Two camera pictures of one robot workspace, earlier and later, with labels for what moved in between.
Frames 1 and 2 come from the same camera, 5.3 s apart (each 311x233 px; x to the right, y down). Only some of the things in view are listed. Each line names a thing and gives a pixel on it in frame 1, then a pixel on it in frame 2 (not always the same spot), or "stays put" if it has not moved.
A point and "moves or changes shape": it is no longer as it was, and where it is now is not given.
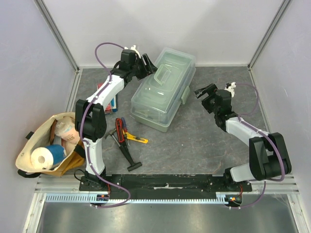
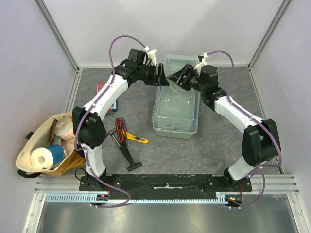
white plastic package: x=65 y=128 stays put
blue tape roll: x=59 y=152 stays put
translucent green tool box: x=157 y=100 moves or changes shape
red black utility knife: x=120 y=129 stays put
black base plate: x=163 y=186 stays put
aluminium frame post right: x=270 y=31 stays put
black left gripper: x=140 y=61 -> x=157 y=80
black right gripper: x=207 y=96 -> x=185 y=77
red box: x=99 y=85 stays put
